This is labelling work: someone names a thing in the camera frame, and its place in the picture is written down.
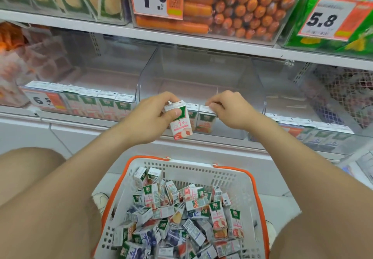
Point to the person's left forearm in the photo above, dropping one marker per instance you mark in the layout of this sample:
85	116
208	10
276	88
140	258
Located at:
58	203

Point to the person's left hand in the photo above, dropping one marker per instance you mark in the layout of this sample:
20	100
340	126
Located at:
145	121

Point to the person's right hand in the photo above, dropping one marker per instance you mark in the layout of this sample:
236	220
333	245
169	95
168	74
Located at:
236	110

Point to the person's right leg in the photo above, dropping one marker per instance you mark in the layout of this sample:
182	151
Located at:
279	244

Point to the stack of orange sausages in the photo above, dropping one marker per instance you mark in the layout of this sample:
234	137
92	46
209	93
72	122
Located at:
247	8

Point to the heap of orange snack packets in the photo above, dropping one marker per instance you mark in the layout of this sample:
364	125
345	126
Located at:
10	37

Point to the bin of juice cartons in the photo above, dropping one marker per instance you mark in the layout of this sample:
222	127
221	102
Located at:
90	107

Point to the person's leg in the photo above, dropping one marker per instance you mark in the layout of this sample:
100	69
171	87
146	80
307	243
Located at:
23	168
279	244

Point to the person's left leg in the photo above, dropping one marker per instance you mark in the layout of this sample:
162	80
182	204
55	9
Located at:
23	168

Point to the clear plastic shelf bin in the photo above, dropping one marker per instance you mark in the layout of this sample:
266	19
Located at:
291	98
320	50
102	81
174	33
204	72
58	15
8	101

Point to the white topped small box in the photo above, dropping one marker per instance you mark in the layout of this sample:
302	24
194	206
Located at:
273	116
288	120

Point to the person's right white shoe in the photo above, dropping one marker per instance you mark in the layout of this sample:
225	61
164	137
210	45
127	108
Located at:
271	232

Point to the blueberry juice carton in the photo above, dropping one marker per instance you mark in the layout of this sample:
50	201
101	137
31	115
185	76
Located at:
325	126
306	123
344	129

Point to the person's right forearm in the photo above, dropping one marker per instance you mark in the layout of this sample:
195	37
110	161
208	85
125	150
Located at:
306	180

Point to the stack of pink snack packets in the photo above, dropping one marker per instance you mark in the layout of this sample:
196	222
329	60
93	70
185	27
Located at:
43	60

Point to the person's white shoe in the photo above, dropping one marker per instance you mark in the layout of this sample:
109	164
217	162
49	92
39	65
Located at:
100	202
271	232

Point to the person's left white shoe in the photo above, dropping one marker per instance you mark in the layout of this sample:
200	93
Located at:
100	202

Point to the pile of small juice cartons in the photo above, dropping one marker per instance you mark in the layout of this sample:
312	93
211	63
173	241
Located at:
189	218

